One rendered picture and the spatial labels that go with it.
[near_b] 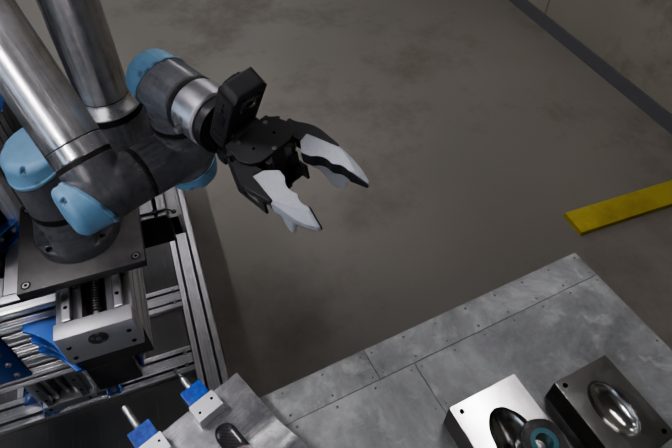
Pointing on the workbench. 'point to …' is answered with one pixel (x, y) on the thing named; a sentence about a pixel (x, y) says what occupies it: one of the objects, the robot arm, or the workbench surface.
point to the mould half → (183, 432)
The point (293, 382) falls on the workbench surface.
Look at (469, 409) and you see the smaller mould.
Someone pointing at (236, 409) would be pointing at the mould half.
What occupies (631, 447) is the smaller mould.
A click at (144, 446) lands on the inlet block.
